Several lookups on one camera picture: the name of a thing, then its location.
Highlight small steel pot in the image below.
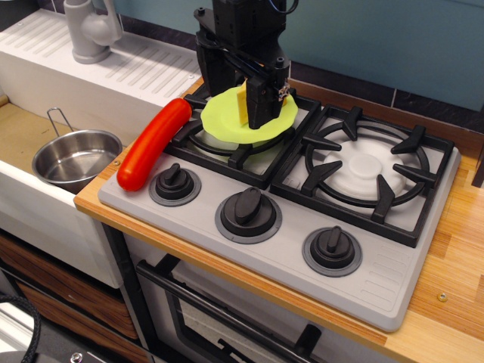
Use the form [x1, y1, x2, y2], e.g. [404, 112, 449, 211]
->
[32, 129, 123, 194]

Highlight grey toy stove top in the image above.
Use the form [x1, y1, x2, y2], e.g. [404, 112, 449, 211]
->
[98, 70, 462, 334]

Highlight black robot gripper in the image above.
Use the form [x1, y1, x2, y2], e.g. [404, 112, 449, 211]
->
[194, 1, 291, 129]

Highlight right black burner grate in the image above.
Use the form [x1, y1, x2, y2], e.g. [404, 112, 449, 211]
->
[270, 106, 458, 247]

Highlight left black stove knob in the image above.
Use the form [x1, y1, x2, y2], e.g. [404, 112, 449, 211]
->
[149, 163, 202, 207]

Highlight white toy sink unit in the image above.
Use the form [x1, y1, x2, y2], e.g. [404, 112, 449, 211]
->
[1, 10, 200, 288]

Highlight grey toy faucet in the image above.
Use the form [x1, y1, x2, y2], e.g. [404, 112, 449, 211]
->
[64, 0, 123, 64]

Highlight red toy sausage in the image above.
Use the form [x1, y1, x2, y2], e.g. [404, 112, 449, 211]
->
[116, 98, 192, 191]

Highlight black burner grate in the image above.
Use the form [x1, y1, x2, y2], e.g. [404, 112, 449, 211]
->
[270, 106, 458, 247]
[166, 84, 321, 189]

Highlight middle black stove knob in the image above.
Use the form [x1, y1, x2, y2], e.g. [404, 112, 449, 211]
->
[215, 187, 282, 244]

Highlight right black stove knob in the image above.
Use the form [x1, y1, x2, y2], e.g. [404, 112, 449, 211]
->
[302, 226, 363, 278]

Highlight white right burner disc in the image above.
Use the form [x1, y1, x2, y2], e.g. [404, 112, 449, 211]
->
[313, 129, 419, 200]

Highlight yellow toy cheese wedge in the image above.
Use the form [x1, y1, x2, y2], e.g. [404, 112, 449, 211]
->
[236, 81, 249, 125]

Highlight left black burner grate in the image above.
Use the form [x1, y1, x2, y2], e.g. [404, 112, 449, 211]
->
[166, 84, 321, 189]

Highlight black stove knob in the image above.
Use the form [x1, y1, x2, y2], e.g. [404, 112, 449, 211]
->
[302, 226, 363, 278]
[149, 163, 202, 207]
[215, 187, 282, 244]

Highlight wooden drawer fronts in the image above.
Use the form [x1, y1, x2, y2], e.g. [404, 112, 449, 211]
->
[1, 231, 150, 362]

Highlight oven door with black handle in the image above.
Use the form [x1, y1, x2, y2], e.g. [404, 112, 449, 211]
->
[136, 255, 381, 362]

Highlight light green plastic plate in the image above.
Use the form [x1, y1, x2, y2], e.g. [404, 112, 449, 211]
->
[200, 86, 298, 144]

